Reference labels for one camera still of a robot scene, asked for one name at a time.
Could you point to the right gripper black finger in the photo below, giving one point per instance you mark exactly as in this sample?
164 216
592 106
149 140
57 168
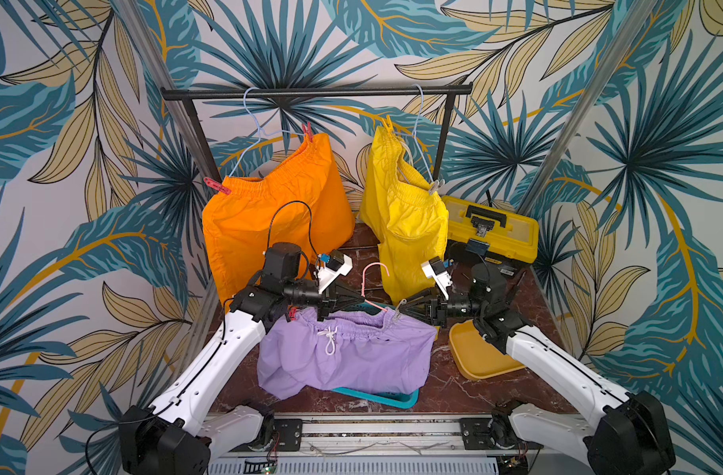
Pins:
418 315
418 300

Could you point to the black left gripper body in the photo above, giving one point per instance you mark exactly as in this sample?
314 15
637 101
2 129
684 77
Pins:
328 299

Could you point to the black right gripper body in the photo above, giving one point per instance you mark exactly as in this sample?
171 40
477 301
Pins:
436 309

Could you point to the silver metal clothespin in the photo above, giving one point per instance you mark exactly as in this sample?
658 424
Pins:
398 309

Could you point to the purple shorts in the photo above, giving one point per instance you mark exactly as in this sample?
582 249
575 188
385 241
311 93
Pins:
383 352

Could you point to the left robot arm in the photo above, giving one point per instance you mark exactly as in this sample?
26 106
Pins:
172 434

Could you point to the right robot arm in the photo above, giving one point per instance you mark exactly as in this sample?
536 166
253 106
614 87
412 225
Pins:
613 430

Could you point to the yellow shorts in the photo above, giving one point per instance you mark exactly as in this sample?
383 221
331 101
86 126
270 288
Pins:
409 219

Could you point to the orange shorts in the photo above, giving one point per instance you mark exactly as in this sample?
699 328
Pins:
302 201

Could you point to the yellow plastic tray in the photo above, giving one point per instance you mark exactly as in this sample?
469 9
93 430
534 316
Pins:
475 358

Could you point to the teal plastic basket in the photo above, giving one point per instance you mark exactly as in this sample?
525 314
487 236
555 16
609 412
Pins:
393 400

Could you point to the yellow black plastic toolbox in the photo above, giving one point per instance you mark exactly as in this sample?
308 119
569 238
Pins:
478 232

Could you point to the red clothespin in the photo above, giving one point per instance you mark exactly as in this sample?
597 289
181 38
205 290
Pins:
308 132

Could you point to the pink clothespin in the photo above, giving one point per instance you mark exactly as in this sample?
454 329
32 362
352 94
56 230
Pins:
217 186

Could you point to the black clothes rack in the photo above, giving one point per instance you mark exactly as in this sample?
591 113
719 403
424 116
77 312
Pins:
199 143

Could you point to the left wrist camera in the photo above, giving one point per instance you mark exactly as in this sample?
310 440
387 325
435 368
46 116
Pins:
331 266

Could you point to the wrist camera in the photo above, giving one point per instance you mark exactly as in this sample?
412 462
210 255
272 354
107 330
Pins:
437 270
331 266

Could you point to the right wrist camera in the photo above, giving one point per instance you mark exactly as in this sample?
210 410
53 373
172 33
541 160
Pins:
437 270

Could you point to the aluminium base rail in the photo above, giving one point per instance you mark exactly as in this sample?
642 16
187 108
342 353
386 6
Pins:
391 443

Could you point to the blue wire hanger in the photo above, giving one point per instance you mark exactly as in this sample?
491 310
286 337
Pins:
262 136

